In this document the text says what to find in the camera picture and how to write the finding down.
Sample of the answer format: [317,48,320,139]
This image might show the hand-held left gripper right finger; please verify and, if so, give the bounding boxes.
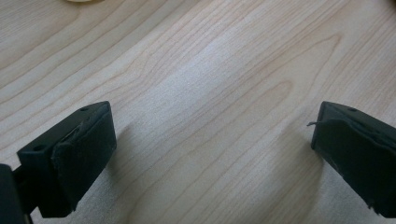
[306,100,396,219]

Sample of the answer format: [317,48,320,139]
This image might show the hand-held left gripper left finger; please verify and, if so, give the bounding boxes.
[16,100,118,218]

